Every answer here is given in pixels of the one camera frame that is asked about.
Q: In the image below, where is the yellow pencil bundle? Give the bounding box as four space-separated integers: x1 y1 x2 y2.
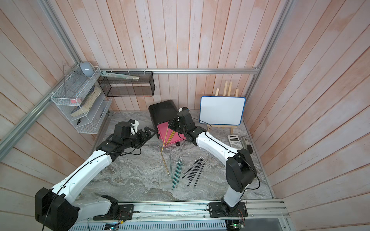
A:
160 126 171 177

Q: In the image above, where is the black drawer cabinet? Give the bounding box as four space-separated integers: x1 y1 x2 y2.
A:
148 100 178 128

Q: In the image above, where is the wooden easel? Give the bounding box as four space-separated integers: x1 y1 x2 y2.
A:
207 81 239 135

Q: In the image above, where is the white calculator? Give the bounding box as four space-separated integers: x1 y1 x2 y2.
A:
227 135 243 150

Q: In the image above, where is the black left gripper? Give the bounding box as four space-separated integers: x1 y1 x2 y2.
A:
123 126 158 149

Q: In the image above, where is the black stapler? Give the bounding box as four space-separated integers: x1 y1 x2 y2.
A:
241 136 253 155

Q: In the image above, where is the grey computer mouse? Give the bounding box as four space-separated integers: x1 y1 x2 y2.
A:
80 61 95 78

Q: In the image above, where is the green pencil bundle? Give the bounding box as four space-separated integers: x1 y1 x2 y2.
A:
172 157 183 190

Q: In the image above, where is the white wire mesh shelf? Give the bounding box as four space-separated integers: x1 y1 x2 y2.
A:
51 65 112 134

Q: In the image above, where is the paper on black basket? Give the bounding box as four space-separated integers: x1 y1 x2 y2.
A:
101 71 140 80

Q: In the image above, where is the aluminium frame rail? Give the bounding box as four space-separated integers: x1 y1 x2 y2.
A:
1 1 296 160

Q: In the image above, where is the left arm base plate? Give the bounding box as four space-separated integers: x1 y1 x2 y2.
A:
93 204 135 221

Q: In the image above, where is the book on shelf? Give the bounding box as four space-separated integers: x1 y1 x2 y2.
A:
70 85 101 117

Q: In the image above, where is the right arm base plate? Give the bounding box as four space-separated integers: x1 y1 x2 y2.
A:
207 201 248 218

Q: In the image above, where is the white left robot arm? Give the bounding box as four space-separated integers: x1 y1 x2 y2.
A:
35 119 157 231

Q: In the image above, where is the black pencil bundle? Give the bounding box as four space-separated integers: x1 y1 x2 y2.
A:
187 157 204 187

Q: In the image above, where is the black wire mesh basket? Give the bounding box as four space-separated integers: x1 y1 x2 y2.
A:
98 71 155 97

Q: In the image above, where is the white board with blue frame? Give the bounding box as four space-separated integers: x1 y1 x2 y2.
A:
199 96 246 126

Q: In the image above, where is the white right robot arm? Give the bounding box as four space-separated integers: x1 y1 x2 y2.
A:
169 108 258 208

